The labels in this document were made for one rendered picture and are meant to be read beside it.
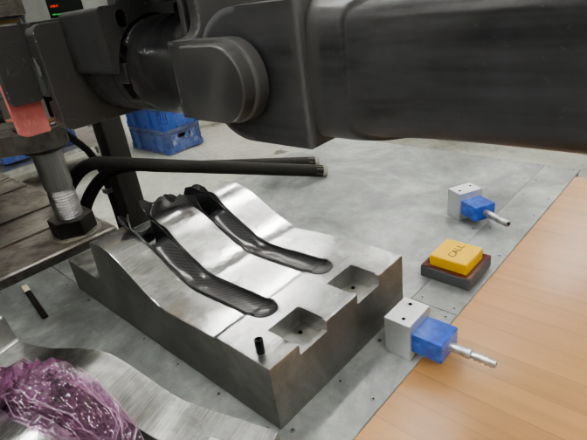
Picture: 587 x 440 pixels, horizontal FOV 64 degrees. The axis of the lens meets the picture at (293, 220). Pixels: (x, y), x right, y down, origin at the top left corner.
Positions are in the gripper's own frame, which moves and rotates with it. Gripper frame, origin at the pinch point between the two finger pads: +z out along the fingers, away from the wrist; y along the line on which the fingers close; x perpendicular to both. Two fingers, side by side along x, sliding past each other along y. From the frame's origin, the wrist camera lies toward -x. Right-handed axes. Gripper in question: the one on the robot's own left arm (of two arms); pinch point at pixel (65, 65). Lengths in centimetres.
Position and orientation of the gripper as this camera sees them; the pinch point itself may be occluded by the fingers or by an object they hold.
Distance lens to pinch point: 44.4
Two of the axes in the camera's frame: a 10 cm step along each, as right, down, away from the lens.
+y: -6.6, 4.1, -6.3
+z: -7.4, -2.1, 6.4
